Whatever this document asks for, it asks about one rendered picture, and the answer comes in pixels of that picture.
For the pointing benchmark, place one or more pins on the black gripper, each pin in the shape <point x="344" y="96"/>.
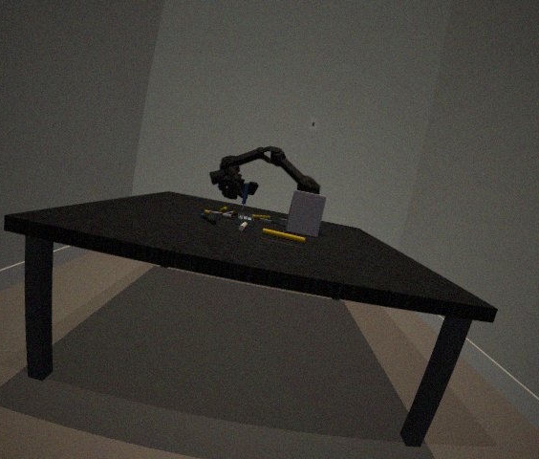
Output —
<point x="236" y="184"/>

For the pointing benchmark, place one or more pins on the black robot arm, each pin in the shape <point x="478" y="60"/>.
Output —
<point x="231" y="164"/>

